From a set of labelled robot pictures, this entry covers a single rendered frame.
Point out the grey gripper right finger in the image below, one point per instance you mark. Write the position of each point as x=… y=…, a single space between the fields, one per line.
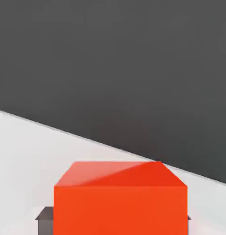
x=189 y=227

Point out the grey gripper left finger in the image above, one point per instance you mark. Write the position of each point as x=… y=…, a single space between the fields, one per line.
x=45 y=223

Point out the small red cube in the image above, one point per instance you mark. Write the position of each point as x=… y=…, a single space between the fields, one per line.
x=120 y=207

